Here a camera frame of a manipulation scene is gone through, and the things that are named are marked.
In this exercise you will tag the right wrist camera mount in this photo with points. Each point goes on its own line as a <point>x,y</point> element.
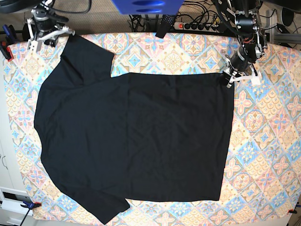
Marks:
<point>38,38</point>

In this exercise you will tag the white power strip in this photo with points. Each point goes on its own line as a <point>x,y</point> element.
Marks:
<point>205,27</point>

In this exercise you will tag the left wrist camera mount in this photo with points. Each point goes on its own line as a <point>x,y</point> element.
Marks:
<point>255,78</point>

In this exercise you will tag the blue clamp bottom left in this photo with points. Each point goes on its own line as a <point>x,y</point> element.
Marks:
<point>30,205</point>

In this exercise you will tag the orange clamp bottom right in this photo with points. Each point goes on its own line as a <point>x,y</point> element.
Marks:
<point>292,211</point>

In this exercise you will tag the blue clamp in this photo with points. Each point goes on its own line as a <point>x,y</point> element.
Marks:
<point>10,39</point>
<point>30,205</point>

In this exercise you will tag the patterned tablecloth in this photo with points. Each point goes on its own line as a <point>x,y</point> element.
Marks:
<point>262,177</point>

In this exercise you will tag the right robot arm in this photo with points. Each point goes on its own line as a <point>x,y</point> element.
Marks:
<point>16,6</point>

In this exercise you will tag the white cabinet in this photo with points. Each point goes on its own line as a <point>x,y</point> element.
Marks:
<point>12,190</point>

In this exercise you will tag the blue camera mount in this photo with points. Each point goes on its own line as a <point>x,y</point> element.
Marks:
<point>137,7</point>

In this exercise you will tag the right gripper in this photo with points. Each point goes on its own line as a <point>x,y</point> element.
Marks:
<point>46,22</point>

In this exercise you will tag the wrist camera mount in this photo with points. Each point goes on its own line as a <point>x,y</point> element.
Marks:
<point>255,78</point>
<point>38,38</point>

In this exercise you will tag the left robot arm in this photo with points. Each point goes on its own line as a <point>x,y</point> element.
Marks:
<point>242,18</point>

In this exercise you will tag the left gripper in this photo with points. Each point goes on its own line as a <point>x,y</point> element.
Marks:
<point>239,62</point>

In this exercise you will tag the black T-shirt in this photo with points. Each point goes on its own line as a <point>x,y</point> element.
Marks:
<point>106,140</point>

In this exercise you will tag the blue clamp top left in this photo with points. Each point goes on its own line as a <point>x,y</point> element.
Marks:
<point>10,39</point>

